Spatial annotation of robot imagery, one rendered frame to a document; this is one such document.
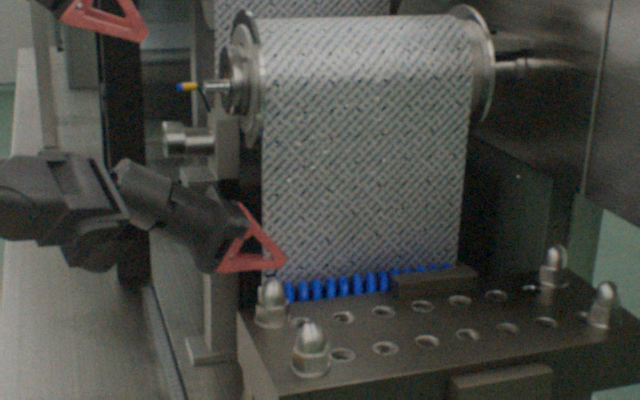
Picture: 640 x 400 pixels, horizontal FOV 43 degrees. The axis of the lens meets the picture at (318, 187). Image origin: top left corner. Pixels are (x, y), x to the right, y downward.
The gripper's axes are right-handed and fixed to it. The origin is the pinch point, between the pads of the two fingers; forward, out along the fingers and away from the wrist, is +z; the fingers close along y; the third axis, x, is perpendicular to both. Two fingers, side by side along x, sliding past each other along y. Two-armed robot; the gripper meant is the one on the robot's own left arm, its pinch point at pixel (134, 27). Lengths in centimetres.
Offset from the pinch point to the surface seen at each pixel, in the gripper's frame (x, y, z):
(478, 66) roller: 20.0, 3.8, 30.8
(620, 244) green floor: 44, -188, 260
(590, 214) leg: 18, -8, 68
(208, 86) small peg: -0.1, 1.0, 9.3
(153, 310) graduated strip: -30.1, -17.4, 28.6
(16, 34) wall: -93, -550, 43
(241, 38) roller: 5.8, -1.8, 9.7
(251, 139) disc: -1.7, 1.7, 16.3
